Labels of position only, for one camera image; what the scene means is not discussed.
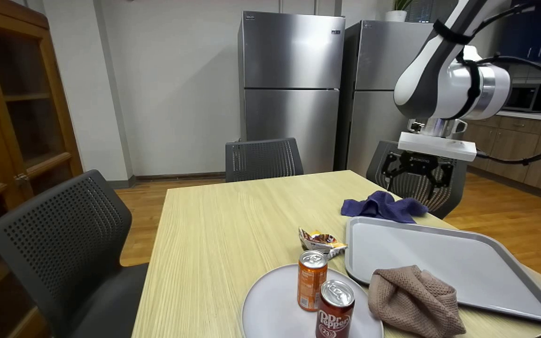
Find wooden glass-door cabinet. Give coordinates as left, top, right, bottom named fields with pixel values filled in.
left=0, top=0, right=85, bottom=338

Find orange soda can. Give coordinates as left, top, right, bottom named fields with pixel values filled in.
left=297, top=250, right=329, bottom=312

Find potted plant in white pot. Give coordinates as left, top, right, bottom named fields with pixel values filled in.
left=385, top=0, right=415, bottom=23

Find dark blue wall cabinets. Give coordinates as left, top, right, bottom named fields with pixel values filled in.
left=500, top=0, right=541, bottom=62

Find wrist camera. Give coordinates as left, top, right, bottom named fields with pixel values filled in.
left=397, top=131, right=478, bottom=162

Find grey plastic tray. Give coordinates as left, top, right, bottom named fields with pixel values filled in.
left=344, top=216, right=541, bottom=323

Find stainless steel refrigerator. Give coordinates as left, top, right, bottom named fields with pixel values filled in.
left=238, top=11, right=346, bottom=175
left=334, top=20, right=434, bottom=178

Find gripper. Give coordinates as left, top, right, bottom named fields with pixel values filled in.
left=379, top=151, right=458, bottom=201

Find crumpled snack bag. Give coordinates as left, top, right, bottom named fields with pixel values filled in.
left=298, top=227, right=348, bottom=260

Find wooden kitchen base cabinets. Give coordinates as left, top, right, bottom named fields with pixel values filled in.
left=460, top=111, right=541, bottom=201

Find grey round plate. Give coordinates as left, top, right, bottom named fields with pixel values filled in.
left=241, top=263, right=385, bottom=338

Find dark red soda can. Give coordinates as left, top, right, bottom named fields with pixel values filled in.
left=316, top=280, right=356, bottom=338

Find black microwave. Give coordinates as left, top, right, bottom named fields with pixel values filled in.
left=503, top=83, right=541, bottom=114

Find brown waffle cloth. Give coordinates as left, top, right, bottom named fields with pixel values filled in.
left=368, top=265, right=467, bottom=338

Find dark grey perforated chair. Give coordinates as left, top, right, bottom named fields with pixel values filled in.
left=366, top=140, right=469, bottom=220
left=225, top=138, right=305, bottom=183
left=0, top=169, right=149, bottom=338

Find blue cloth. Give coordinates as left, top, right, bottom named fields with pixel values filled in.
left=341, top=191, right=429, bottom=224

